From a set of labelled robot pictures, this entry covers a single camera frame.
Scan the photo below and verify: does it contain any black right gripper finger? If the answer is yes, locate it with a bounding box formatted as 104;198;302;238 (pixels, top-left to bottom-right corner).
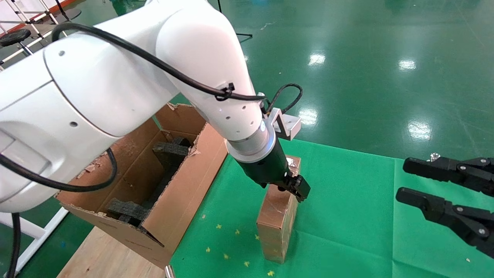
403;156;494;197
396;187;494;258

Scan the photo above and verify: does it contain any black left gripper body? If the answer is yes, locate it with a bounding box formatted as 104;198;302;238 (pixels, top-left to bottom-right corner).
235;144;291;189

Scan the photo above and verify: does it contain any small taped cardboard box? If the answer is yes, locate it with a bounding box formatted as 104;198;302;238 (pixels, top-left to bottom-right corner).
257;154;301;264

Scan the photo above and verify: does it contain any large open cardboard carton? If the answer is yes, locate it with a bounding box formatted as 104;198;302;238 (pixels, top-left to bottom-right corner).
56;102;229;269

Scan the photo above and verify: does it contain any green table cloth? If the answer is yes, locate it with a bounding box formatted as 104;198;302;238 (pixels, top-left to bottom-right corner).
170;137;494;278

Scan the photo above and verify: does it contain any black foam insert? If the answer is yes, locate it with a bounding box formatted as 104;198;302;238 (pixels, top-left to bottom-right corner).
144;136;192;211
105;198;152;229

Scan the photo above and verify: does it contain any black tripod stand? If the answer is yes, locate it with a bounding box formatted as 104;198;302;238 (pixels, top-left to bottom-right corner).
217;0;253;39

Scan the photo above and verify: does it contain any black round stand base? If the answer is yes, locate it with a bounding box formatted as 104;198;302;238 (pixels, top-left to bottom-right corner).
54;0;82;24

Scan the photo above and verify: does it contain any black wheeled stool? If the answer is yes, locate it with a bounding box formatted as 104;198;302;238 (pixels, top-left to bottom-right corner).
0;29;34;57

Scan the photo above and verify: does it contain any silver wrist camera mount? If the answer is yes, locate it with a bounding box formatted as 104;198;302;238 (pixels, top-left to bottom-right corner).
269;107;303;141

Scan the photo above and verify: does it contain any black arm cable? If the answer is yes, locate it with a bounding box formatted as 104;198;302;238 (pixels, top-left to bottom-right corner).
0;22;304;278

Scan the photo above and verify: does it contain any white metal table frame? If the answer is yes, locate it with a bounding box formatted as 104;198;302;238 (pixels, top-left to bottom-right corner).
0;208;69;278

